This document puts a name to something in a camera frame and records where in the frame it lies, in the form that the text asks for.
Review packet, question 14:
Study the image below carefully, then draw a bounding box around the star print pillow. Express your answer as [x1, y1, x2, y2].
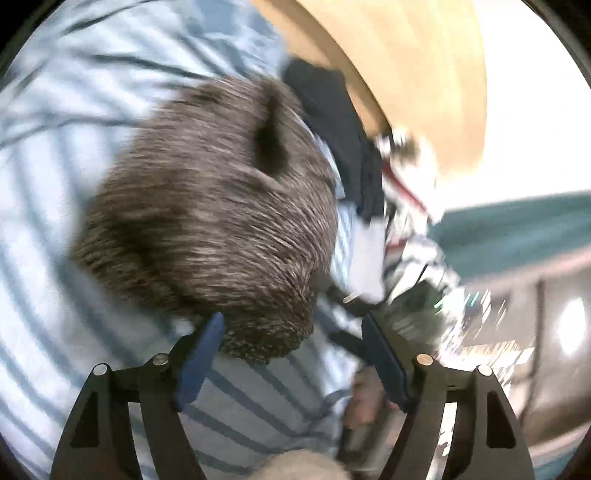
[376, 129, 439, 217]

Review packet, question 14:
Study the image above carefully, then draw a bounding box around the red blue striped printed blanket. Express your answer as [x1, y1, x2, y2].
[383, 217, 462, 315]

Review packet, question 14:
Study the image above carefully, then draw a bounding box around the wooden headboard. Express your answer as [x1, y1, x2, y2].
[252, 0, 488, 185]

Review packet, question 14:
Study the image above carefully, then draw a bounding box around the teal curtain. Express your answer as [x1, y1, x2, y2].
[434, 196, 591, 282]

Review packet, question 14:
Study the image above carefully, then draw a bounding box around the dark navy garment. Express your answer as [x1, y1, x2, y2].
[281, 58, 386, 220]

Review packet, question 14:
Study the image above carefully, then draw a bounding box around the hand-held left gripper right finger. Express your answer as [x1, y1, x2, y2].
[361, 311, 536, 480]

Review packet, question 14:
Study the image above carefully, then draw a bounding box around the blue striped duvet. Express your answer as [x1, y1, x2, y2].
[0, 0, 393, 480]

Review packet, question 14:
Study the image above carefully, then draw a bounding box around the grey bed sheet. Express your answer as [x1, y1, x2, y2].
[351, 217, 386, 301]

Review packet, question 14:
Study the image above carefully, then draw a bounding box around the person's right hand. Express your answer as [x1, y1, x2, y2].
[344, 367, 398, 430]

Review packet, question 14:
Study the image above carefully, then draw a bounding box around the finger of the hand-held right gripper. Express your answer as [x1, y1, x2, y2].
[323, 282, 368, 358]

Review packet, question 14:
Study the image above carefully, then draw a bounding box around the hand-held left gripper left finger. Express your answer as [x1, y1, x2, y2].
[50, 312, 226, 480]

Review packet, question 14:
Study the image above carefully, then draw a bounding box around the brown speckled knit sweater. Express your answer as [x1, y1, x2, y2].
[71, 76, 342, 365]

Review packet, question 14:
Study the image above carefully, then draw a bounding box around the window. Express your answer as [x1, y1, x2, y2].
[462, 277, 591, 444]

